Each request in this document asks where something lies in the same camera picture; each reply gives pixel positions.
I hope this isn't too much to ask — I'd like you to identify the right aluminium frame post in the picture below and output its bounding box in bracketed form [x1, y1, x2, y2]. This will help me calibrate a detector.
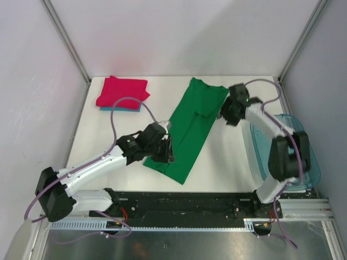
[278, 0, 330, 82]

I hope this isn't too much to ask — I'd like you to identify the aluminium front rail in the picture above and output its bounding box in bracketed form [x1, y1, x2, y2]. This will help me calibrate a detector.
[39, 198, 331, 220]

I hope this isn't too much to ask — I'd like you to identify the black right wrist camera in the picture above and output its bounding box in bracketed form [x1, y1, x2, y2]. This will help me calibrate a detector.
[229, 83, 249, 102]

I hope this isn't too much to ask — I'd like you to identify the white slotted cable duct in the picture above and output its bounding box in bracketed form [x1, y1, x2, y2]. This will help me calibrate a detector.
[50, 219, 271, 232]

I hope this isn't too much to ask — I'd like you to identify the teal plastic bin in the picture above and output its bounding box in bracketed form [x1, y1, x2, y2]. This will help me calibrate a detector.
[249, 113, 322, 192]

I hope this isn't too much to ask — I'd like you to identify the red t shirt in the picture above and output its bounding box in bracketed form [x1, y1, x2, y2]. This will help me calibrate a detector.
[95, 76, 150, 108]

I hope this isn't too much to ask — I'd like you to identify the green t shirt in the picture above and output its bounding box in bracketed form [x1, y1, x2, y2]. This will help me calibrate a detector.
[143, 77, 228, 185]

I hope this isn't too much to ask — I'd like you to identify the left aluminium frame post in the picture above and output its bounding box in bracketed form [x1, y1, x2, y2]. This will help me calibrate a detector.
[40, 0, 92, 83]

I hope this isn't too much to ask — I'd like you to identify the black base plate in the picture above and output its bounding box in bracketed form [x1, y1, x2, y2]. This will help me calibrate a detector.
[104, 190, 283, 227]

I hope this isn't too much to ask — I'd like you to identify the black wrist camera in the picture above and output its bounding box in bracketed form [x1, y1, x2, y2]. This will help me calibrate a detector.
[137, 121, 171, 148]
[229, 83, 249, 102]

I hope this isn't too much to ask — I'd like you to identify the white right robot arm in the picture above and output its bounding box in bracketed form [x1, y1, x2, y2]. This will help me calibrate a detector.
[220, 97, 311, 217]

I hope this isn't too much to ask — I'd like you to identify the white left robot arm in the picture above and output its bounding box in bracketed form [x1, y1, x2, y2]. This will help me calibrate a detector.
[35, 127, 174, 222]

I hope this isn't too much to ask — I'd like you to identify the blue t shirt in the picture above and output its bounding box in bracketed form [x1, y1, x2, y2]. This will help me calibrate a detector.
[99, 104, 142, 112]

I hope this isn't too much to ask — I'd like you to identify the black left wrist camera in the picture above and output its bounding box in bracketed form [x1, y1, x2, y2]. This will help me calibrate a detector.
[137, 121, 171, 148]

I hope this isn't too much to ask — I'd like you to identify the aluminium frame post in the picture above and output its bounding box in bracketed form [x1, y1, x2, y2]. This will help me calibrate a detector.
[40, 0, 92, 83]
[278, 0, 330, 82]

